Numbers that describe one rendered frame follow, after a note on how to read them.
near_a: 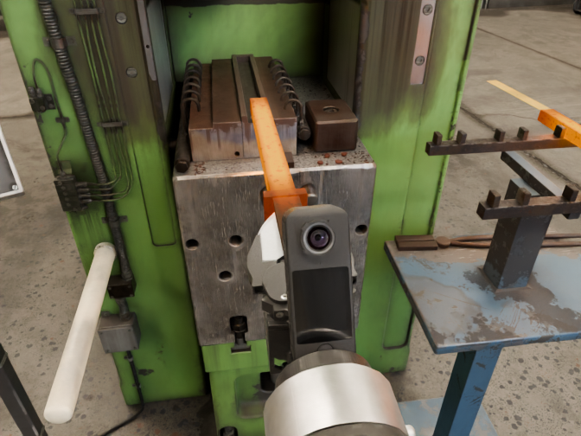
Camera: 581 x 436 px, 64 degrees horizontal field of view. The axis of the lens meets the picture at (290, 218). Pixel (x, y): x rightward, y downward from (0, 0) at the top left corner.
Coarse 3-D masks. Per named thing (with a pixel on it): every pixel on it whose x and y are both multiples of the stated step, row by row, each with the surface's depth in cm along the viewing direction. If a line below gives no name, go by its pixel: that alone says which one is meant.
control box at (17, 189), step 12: (0, 132) 69; (0, 144) 69; (0, 156) 69; (0, 168) 69; (12, 168) 70; (0, 180) 69; (12, 180) 70; (0, 192) 69; (12, 192) 70; (24, 192) 75
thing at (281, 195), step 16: (256, 112) 70; (256, 128) 65; (272, 128) 65; (272, 144) 60; (272, 160) 56; (272, 176) 53; (288, 176) 53; (272, 192) 49; (288, 192) 49; (304, 192) 49; (272, 208) 49; (288, 208) 46
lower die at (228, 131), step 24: (216, 72) 110; (264, 72) 109; (192, 96) 99; (216, 96) 96; (240, 96) 93; (264, 96) 93; (192, 120) 88; (216, 120) 86; (240, 120) 86; (288, 120) 86; (192, 144) 86; (216, 144) 87; (240, 144) 88; (288, 144) 89
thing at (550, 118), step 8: (544, 112) 92; (552, 112) 92; (544, 120) 92; (552, 120) 90; (560, 120) 88; (568, 120) 88; (552, 128) 90; (568, 128) 86; (576, 128) 85; (568, 136) 86; (576, 136) 84; (576, 144) 84
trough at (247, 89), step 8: (240, 56) 118; (248, 56) 118; (240, 64) 117; (248, 64) 117; (240, 72) 111; (248, 72) 111; (240, 80) 106; (248, 80) 106; (248, 88) 101; (256, 88) 101; (248, 96) 97; (256, 96) 97; (248, 104) 94; (248, 112) 90; (248, 120) 87
